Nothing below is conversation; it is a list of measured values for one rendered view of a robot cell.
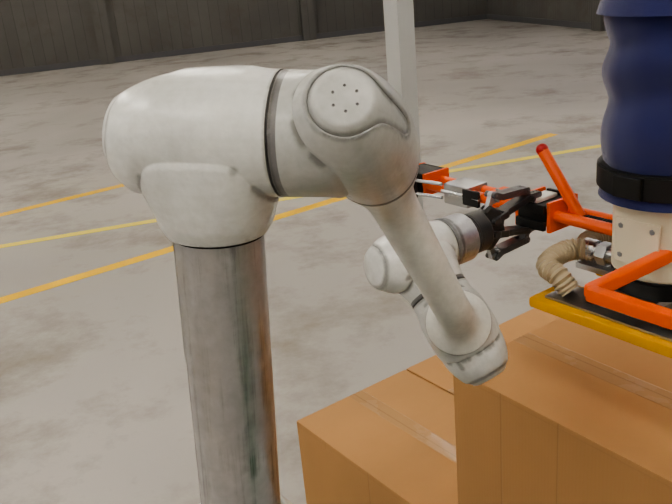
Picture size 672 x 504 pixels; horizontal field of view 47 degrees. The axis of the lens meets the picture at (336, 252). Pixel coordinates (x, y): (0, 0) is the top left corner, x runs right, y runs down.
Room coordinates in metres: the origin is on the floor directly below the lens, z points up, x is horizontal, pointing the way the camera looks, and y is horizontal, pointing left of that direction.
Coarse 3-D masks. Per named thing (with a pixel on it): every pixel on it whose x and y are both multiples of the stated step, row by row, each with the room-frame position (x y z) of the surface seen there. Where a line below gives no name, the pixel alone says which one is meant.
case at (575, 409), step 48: (528, 336) 1.44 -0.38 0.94; (576, 336) 1.42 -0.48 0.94; (528, 384) 1.25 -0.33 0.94; (576, 384) 1.24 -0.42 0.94; (624, 384) 1.22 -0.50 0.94; (480, 432) 1.28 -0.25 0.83; (528, 432) 1.18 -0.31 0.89; (576, 432) 1.09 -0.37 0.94; (624, 432) 1.08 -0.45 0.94; (480, 480) 1.28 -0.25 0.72; (528, 480) 1.18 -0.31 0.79; (576, 480) 1.09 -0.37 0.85; (624, 480) 1.01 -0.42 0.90
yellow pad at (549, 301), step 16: (576, 288) 1.26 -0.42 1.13; (544, 304) 1.23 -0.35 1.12; (560, 304) 1.21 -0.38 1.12; (576, 304) 1.20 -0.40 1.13; (592, 304) 1.19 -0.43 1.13; (576, 320) 1.17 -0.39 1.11; (592, 320) 1.15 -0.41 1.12; (608, 320) 1.14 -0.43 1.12; (624, 320) 1.12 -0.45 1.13; (640, 320) 1.12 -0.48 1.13; (624, 336) 1.10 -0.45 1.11; (640, 336) 1.08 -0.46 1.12; (656, 336) 1.07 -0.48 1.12; (656, 352) 1.05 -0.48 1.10
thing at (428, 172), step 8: (424, 168) 1.70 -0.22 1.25; (432, 168) 1.69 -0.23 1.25; (440, 168) 1.68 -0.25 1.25; (448, 168) 1.69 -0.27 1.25; (424, 176) 1.64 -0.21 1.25; (432, 176) 1.66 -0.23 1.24; (448, 176) 1.68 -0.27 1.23; (424, 184) 1.65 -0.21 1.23; (424, 192) 1.65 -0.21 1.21; (432, 192) 1.66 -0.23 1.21
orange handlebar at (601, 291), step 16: (480, 192) 1.52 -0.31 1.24; (576, 224) 1.31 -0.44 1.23; (592, 224) 1.29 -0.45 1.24; (608, 224) 1.27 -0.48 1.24; (656, 256) 1.10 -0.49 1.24; (624, 272) 1.05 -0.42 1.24; (640, 272) 1.07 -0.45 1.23; (592, 288) 1.01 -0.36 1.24; (608, 288) 1.03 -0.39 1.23; (608, 304) 0.98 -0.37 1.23; (624, 304) 0.96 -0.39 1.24; (640, 304) 0.94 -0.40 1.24; (656, 320) 0.92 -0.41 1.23
